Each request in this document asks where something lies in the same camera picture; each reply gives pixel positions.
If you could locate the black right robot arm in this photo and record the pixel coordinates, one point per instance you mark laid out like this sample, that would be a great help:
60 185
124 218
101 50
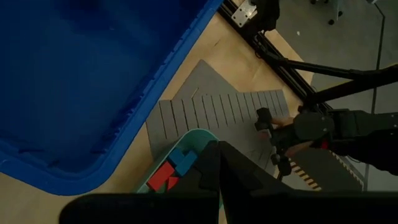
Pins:
267 12

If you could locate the teal plastic basket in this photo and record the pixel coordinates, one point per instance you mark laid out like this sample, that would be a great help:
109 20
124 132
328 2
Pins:
196 138

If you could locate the red rectangular block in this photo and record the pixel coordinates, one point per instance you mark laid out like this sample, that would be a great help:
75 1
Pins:
160 175

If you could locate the small red cube block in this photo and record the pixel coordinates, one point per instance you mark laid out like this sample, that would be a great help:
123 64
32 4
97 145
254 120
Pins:
172 182

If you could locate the person's red wristband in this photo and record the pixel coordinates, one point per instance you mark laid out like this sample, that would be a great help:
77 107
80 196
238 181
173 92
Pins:
325 144

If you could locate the large blue plastic bin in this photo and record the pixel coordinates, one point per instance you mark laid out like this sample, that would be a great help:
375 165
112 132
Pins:
77 77

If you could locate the grey metal mount bracket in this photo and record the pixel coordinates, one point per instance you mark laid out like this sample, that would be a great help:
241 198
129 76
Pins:
245 12

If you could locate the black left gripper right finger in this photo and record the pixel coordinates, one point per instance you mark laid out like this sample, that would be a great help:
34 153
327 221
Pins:
245 177

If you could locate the long grey slotted divider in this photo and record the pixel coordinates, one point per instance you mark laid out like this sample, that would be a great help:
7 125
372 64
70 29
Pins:
217 118

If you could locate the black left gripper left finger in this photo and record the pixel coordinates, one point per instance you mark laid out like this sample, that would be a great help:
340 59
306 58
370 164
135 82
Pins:
202 174

